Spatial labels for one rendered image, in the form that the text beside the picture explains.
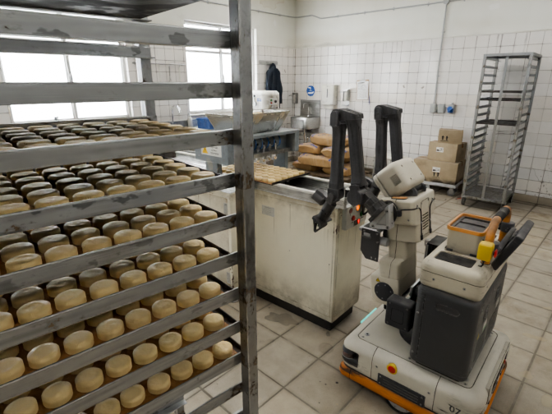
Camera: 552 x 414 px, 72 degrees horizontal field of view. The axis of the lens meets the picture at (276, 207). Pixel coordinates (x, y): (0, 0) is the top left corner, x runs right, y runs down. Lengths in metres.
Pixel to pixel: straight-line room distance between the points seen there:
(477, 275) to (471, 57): 4.67
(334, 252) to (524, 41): 4.32
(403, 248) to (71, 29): 1.67
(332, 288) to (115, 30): 1.97
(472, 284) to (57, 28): 1.53
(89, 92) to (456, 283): 1.46
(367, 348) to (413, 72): 4.93
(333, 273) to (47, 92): 1.93
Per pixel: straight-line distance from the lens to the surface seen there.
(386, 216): 1.75
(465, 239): 1.81
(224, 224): 0.81
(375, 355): 2.03
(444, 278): 1.71
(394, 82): 6.48
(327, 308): 2.47
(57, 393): 0.88
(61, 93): 0.66
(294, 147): 2.88
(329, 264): 2.31
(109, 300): 0.76
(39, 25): 0.66
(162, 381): 0.97
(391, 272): 1.99
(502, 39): 6.00
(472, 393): 1.95
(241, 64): 0.76
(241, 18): 0.76
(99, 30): 0.68
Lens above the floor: 1.52
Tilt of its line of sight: 18 degrees down
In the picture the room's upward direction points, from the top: straight up
